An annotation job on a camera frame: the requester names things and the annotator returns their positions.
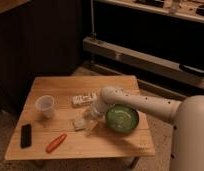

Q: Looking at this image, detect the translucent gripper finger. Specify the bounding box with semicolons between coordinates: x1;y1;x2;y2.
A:
85;120;98;136
76;108;90;119

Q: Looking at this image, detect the white sponge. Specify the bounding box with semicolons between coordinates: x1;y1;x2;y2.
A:
73;118;88;131

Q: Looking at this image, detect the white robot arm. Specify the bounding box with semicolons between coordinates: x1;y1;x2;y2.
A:
73;86;204;171

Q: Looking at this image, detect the green ceramic bowl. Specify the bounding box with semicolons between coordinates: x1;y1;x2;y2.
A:
106;104;139;134

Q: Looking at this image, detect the white box on table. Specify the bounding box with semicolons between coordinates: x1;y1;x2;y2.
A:
72;92;97;107

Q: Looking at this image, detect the wooden table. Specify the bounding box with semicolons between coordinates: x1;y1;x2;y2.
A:
5;76;155;160

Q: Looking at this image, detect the orange carrot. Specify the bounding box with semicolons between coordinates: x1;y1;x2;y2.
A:
46;134;67;153

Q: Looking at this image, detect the black rectangular object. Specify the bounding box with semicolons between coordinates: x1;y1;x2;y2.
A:
20;124;32;148

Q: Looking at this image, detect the vertical metal pole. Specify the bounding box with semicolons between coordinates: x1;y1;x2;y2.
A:
90;0;96;40

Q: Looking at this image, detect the metal beam shelf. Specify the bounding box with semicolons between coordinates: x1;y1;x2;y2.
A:
83;37;204;90

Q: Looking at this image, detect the dark wooden cabinet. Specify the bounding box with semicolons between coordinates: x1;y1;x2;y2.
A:
0;0;82;114

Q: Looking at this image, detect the upper workbench shelf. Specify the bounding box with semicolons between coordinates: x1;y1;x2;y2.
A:
97;0;204;24

